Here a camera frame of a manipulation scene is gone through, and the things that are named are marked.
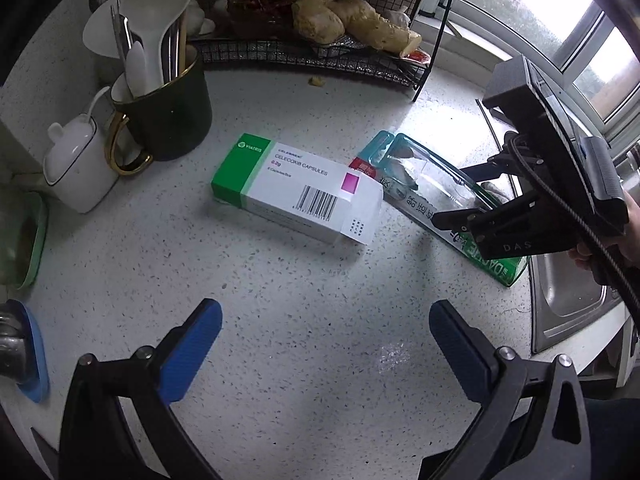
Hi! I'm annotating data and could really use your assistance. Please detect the window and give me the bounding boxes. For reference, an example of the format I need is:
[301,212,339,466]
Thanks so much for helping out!
[440,0,640,126]

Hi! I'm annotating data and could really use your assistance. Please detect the green coaster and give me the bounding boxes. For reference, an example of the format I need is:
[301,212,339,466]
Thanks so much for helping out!
[0,191,49,291]

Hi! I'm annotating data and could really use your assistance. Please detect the green white medicine box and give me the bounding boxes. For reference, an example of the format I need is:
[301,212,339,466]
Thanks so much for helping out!
[210,132,385,247]

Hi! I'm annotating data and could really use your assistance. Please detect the dark green mug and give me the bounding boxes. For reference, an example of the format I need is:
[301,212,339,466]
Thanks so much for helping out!
[104,44,214,177]

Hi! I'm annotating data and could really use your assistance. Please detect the white ladle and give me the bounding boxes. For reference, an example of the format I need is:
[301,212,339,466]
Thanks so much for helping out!
[82,0,132,61]

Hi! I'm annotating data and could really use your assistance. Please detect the black wire rack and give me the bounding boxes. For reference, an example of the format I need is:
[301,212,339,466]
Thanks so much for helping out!
[137,0,458,104]

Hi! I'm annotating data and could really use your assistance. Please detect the wooden chopsticks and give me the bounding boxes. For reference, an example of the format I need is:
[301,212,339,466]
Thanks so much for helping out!
[177,7,191,81]

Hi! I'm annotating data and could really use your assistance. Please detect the green toothbrush package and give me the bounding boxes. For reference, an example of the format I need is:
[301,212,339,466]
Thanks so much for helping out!
[349,130,531,288]

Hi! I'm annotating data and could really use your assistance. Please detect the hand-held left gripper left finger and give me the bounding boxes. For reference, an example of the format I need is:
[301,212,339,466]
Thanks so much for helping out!
[59,298,224,480]

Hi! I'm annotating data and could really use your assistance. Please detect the steel utensil handles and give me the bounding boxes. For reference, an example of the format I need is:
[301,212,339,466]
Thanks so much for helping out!
[110,0,135,61]

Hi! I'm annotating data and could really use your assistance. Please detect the white sugar jar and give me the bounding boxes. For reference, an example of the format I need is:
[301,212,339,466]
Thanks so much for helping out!
[43,86,122,214]

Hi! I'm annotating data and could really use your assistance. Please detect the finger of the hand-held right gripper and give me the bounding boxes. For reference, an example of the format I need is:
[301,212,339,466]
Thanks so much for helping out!
[459,156,523,182]
[431,199,502,234]

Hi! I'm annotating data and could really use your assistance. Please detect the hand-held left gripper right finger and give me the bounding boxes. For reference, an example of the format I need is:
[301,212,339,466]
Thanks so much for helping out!
[428,300,596,480]

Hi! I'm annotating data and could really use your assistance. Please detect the person's right hand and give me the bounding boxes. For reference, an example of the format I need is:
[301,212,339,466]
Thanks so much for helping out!
[569,202,640,287]

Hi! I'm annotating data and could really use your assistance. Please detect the blue teapot tray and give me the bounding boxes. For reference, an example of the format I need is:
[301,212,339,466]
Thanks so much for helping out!
[6,299,51,404]

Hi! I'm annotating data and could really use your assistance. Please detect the small white spoon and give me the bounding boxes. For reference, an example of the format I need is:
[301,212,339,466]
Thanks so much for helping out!
[124,42,147,98]

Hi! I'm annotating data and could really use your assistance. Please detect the dried red chilies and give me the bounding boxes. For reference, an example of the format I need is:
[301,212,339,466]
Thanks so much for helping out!
[227,0,297,38]

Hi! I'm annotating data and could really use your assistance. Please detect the ginger root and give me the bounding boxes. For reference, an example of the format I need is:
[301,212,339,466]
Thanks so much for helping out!
[291,0,346,46]
[327,0,423,56]

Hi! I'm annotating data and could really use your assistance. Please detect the large white spoon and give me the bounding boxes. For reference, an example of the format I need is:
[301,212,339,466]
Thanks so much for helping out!
[120,0,196,97]

